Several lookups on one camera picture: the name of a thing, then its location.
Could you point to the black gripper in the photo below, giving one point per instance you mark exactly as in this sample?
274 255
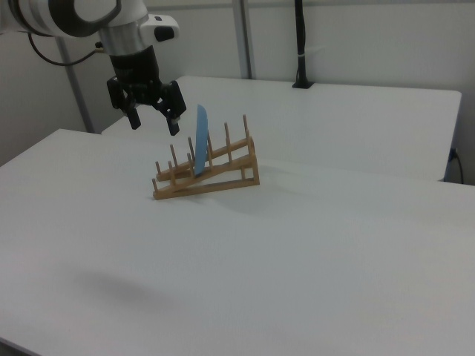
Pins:
135 74

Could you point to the blue round plate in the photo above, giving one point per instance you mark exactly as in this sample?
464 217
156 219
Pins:
201 141

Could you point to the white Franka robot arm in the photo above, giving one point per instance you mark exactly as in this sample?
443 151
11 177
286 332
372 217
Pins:
37 15

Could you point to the wooden plate rack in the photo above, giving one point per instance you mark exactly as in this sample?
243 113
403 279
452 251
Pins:
165 193

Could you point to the black stand with white tie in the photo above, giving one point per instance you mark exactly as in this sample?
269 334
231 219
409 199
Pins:
301 37

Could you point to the grey metal partition post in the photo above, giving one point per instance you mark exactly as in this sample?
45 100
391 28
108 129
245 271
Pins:
76 89
245 37

